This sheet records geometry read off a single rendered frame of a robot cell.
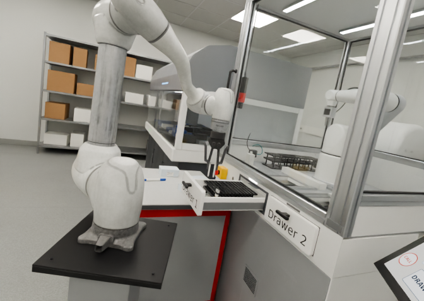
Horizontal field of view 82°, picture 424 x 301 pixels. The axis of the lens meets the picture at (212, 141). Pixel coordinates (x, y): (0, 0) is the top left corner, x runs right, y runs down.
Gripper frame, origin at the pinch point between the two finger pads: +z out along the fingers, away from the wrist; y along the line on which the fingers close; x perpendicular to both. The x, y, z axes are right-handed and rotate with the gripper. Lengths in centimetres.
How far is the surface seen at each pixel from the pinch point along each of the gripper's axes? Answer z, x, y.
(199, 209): 11.6, -23.6, -3.0
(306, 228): 6, -37, 37
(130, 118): 23, 382, -175
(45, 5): -153, 321, -324
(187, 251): 49.0, 3.2, -5.2
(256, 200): 8.4, -10.6, 23.2
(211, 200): 8.3, -19.6, 1.8
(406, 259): -5, -68, 47
